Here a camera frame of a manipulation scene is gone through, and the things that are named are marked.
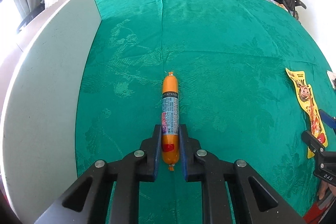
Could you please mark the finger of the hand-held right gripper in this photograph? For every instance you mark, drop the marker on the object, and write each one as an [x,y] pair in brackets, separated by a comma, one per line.
[312,141]
[329,119]

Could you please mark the white cardboard box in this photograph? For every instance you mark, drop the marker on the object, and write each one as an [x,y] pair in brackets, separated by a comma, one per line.
[44,82]

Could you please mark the white phone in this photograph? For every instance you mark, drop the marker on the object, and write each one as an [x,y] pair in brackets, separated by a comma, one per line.
[332,78]

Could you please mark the brown handbag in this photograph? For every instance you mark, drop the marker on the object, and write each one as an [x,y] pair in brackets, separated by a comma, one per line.
[295,1]

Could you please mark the dark chair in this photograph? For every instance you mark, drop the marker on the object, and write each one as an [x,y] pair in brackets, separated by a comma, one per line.
[30,18]

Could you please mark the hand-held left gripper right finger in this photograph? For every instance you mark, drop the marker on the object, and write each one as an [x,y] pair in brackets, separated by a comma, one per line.
[183,158]

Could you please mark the person's right hand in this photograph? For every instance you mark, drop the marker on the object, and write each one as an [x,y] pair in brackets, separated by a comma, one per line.
[323,191]

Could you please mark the yellow cartoon snack packet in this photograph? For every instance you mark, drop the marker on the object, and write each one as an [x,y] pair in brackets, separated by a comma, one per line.
[305,92]

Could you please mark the orange sausage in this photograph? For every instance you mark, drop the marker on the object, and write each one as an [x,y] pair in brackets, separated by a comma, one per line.
[170,106]

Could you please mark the green blanket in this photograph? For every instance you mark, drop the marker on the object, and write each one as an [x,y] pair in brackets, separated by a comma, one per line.
[223,43]

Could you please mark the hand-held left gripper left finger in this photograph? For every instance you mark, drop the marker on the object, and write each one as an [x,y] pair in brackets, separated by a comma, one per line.
[157,155]

